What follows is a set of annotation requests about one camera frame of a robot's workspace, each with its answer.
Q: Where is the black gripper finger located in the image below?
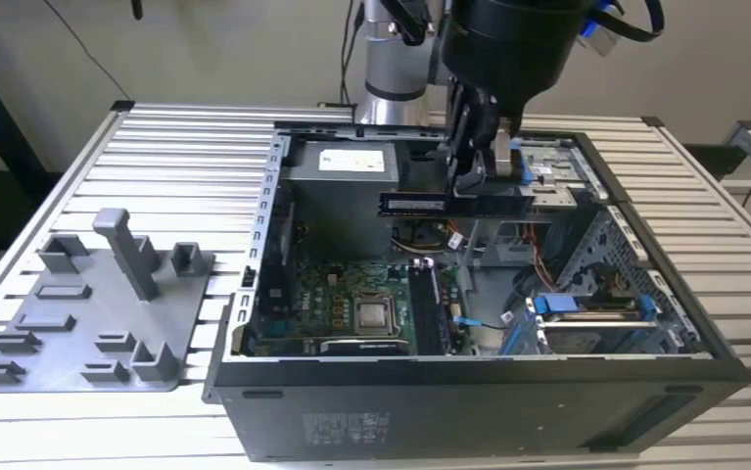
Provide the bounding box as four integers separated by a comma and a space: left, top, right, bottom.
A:
478, 120, 529, 193
443, 76, 502, 201

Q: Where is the dark RAM stick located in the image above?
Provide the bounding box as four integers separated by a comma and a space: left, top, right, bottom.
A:
376, 190, 537, 218

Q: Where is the blue drive carrier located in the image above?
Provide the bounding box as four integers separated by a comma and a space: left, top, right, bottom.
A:
509, 141, 533, 187

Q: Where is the grey metal drive cage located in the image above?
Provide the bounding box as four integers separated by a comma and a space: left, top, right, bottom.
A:
453, 136, 605, 265

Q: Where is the grey power supply unit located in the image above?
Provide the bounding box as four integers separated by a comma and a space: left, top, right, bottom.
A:
280, 141, 403, 260

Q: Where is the hard disk in blue carrier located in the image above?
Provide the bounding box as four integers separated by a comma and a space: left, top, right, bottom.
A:
525, 291, 661, 356

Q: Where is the black box behind table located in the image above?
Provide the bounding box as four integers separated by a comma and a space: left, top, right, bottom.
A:
681, 144, 746, 185

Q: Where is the silver CPU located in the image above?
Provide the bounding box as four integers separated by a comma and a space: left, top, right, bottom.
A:
355, 301, 395, 339

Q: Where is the green motherboard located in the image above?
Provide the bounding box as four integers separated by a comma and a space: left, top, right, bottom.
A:
247, 257, 481, 357

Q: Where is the black graphics card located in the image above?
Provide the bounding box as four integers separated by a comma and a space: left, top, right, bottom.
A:
302, 337, 412, 357

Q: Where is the black PC case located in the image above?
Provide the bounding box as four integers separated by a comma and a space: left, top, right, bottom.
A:
202, 119, 751, 464

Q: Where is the grey parts rack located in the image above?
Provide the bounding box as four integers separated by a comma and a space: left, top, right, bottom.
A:
0, 209, 219, 396

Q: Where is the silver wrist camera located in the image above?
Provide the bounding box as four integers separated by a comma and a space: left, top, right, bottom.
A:
574, 0, 622, 58

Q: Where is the power supply wire bundle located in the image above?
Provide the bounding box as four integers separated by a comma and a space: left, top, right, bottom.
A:
388, 217, 474, 256

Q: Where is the black camera cable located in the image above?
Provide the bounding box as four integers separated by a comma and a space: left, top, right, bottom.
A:
338, 0, 362, 107

